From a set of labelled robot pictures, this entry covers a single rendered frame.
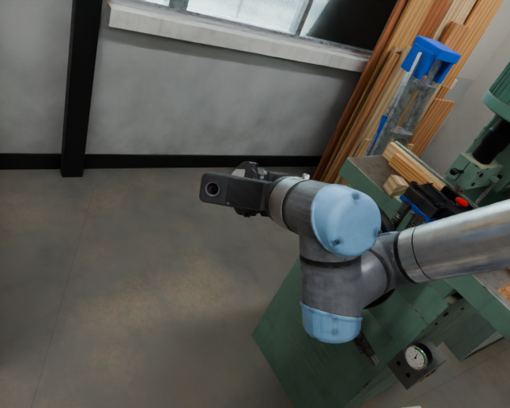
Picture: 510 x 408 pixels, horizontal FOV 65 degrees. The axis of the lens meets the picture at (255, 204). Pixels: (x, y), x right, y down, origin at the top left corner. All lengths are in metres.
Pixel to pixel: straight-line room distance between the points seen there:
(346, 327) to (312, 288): 0.06
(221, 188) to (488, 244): 0.35
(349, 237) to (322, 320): 0.11
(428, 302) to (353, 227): 0.72
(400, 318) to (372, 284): 0.68
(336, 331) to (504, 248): 0.21
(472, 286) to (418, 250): 0.54
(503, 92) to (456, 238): 0.63
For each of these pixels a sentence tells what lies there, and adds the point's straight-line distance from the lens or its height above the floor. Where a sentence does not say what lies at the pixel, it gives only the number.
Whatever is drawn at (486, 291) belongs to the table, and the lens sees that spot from 1.07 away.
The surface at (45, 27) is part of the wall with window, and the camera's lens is 1.94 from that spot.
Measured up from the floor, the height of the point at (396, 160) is 0.93.
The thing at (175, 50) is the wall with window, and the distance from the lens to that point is 2.08.
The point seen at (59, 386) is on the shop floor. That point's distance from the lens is 1.55.
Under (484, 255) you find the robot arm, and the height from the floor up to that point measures 1.18.
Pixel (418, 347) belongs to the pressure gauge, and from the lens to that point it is 1.13.
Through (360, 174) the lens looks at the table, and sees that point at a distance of 1.19.
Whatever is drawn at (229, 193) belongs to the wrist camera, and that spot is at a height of 1.05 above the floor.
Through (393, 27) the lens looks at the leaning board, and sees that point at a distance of 2.60.
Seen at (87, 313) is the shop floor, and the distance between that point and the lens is 1.68.
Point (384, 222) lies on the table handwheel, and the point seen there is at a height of 0.95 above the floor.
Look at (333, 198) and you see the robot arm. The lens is 0.44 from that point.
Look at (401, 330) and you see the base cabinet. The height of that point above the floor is 0.63.
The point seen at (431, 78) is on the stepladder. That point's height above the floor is 1.01.
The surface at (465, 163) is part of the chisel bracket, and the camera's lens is 1.17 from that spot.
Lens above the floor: 1.39
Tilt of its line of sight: 35 degrees down
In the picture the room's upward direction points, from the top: 25 degrees clockwise
